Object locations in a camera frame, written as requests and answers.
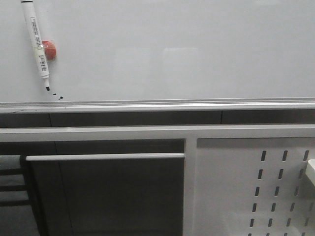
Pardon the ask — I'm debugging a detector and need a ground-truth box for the white whiteboard marker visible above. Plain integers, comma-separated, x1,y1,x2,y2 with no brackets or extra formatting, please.
20,0,50,91

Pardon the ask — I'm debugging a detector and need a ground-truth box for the dark grey cabinet panel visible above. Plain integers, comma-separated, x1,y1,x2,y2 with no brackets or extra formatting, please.
30,158,184,236

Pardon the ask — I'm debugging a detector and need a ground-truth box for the white whiteboard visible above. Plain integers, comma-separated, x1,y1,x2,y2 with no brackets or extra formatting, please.
0,0,315,114

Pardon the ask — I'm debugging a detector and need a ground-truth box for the white metal rack frame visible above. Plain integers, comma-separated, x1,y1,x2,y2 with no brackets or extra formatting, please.
0,124,315,236

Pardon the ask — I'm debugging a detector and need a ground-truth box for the red round magnet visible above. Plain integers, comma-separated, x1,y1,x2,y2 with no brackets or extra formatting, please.
42,41,57,60

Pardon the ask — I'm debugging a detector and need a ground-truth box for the white pegboard panel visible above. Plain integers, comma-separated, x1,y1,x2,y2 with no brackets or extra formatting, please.
193,138,315,236

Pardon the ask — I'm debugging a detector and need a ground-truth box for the black chair backrest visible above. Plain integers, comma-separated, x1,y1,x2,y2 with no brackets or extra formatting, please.
0,155,31,207

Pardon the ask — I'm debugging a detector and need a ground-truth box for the white shelf bracket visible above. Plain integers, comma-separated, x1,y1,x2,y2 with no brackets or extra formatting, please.
301,159,315,199

